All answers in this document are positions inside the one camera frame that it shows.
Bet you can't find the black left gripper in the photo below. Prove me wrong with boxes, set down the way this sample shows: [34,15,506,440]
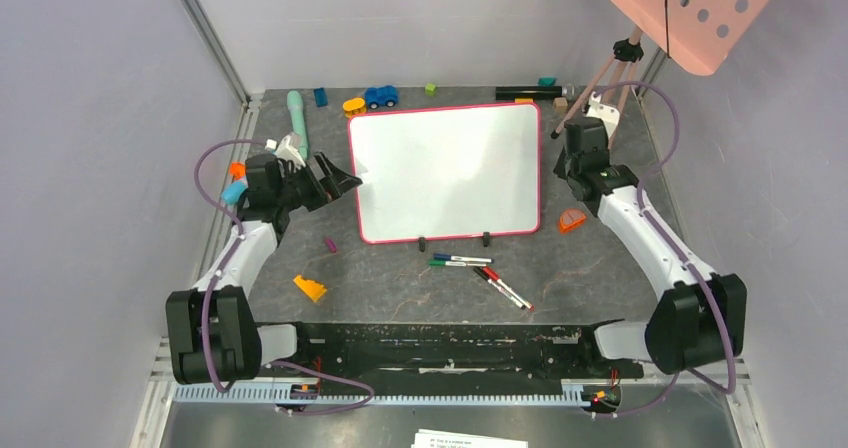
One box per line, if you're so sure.
[275,151,361,212]

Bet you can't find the pink framed whiteboard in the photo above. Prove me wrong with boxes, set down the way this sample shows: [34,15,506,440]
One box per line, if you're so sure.
[348,103,542,244]

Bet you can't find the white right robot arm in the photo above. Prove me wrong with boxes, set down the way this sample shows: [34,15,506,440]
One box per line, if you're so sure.
[554,117,747,376]

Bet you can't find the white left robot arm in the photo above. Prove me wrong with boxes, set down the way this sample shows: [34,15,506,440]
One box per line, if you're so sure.
[165,153,363,392]

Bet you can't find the red whiteboard marker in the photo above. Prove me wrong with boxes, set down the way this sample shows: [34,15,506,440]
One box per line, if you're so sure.
[483,266,534,311]

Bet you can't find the black whiteboard marker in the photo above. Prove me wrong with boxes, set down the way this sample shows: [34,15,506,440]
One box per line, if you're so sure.
[472,266,526,310]

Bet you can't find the blue whiteboard marker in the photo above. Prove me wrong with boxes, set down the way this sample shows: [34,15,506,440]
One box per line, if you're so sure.
[432,253,494,265]

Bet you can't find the green whiteboard marker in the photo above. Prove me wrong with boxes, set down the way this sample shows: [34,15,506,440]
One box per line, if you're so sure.
[428,260,487,268]

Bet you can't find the orange semicircle toy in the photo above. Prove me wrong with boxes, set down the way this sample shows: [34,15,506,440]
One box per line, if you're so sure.
[557,208,587,234]

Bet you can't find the wooden cube block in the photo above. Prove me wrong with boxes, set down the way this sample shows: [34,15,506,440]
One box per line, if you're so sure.
[552,97,570,115]

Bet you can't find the black cylinder flashlight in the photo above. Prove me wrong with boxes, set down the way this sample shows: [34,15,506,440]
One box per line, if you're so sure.
[495,85,577,101]

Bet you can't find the yellow oval toy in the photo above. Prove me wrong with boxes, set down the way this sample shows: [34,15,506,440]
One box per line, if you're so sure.
[342,97,368,119]

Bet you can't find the dark blue block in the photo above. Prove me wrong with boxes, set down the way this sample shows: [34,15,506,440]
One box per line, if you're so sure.
[313,87,329,107]

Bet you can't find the orange small toy piece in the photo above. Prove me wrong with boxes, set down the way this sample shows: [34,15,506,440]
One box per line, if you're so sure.
[228,162,246,181]

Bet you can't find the teal green toy microphone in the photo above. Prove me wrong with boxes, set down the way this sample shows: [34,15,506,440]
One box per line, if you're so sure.
[286,90,309,159]

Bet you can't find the blue toy marker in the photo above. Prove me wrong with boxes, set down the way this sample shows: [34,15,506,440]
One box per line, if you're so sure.
[220,178,248,206]

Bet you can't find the orange wedge block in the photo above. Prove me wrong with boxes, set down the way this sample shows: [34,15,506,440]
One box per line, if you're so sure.
[293,275,327,303]

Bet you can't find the blue toy car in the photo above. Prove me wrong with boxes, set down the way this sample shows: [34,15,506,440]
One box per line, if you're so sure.
[364,85,399,110]

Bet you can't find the pink tripod stand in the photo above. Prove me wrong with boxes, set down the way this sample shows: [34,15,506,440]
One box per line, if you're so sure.
[550,26,644,148]

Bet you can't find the pink perforated music stand tray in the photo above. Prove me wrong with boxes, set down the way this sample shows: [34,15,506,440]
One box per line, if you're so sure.
[609,0,770,76]

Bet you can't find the white printed paper sheet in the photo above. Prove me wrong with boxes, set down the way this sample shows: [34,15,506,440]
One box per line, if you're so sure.
[411,429,529,448]

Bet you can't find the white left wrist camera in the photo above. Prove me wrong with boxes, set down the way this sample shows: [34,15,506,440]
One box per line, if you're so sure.
[265,133,306,168]

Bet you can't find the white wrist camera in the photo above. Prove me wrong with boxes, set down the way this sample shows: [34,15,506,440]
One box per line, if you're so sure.
[585,92,621,140]
[265,133,306,168]

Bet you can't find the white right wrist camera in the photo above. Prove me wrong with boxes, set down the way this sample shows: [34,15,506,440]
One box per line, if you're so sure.
[585,92,621,140]

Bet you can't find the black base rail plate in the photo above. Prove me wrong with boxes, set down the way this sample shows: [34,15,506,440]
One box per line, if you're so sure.
[290,322,644,397]

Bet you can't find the white comb cable duct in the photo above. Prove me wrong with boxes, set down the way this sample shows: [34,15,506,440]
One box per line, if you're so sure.
[173,378,590,408]

